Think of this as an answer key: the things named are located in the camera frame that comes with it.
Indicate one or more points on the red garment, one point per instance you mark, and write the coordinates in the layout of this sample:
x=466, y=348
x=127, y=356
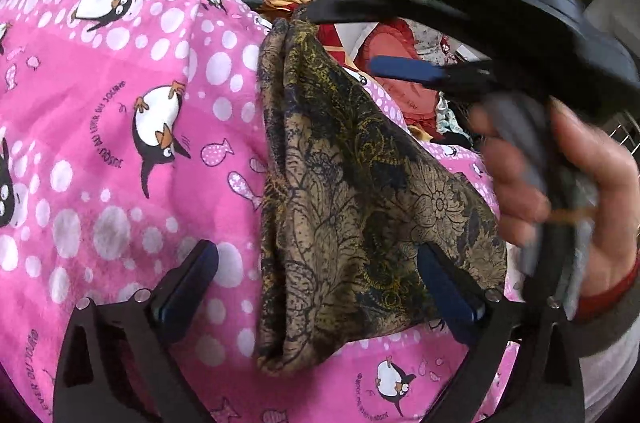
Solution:
x=395, y=43

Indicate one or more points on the person's right forearm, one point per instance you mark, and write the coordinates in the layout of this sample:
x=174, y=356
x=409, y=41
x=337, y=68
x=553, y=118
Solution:
x=620, y=308

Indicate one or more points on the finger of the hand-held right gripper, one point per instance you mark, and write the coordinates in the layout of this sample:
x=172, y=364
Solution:
x=350, y=5
x=400, y=67

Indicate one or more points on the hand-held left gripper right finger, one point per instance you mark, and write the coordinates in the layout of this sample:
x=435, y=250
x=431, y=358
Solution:
x=450, y=298

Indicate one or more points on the light patterned clothes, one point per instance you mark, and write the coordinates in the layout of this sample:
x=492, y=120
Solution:
x=447, y=118

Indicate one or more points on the pink penguin blanket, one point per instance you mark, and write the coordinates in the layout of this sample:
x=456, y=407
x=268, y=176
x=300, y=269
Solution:
x=125, y=213

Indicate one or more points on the person's right hand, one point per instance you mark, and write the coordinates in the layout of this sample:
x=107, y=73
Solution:
x=610, y=173

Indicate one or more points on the brown floral garment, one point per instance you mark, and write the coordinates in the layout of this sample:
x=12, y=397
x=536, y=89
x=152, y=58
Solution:
x=350, y=183

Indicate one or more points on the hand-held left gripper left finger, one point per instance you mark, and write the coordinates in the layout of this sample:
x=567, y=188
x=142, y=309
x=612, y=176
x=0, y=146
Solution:
x=185, y=298

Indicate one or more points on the person's light top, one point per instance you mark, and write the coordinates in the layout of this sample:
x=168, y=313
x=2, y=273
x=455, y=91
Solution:
x=615, y=383

